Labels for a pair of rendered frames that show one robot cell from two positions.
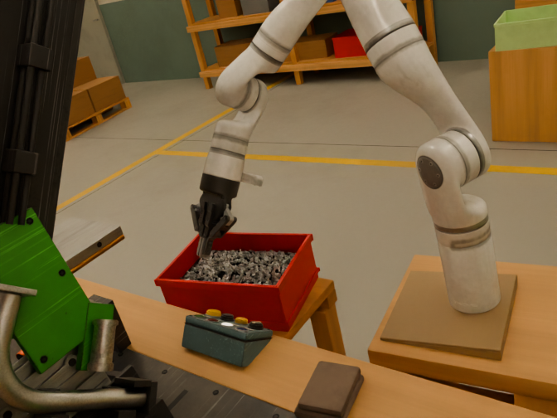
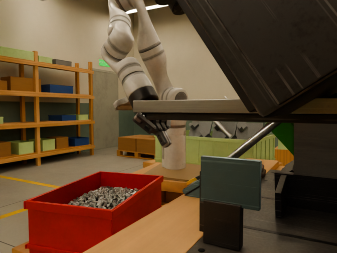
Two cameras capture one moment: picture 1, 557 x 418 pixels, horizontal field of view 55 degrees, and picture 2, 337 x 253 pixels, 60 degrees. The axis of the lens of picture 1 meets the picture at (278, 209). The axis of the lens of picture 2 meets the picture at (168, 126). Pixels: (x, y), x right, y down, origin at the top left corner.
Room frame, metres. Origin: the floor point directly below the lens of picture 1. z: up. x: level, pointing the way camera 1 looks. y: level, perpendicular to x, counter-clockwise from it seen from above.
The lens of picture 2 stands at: (1.07, 0.88, 1.12)
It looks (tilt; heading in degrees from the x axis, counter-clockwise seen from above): 4 degrees down; 259
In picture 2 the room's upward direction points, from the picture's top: straight up
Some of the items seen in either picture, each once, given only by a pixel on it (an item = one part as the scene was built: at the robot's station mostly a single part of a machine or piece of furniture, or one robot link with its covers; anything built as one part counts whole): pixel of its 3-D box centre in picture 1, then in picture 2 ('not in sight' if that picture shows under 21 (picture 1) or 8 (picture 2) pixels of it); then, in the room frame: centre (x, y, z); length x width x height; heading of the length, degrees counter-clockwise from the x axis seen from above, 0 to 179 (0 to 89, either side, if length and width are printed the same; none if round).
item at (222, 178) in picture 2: not in sight; (229, 202); (0.89, 0.45, 0.97); 0.10 x 0.02 x 0.14; 139
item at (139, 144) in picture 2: not in sight; (147, 146); (0.20, -5.88, 0.22); 1.20 x 0.81 x 0.44; 135
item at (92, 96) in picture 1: (68, 97); not in sight; (7.01, 2.24, 0.37); 1.20 x 0.80 x 0.74; 148
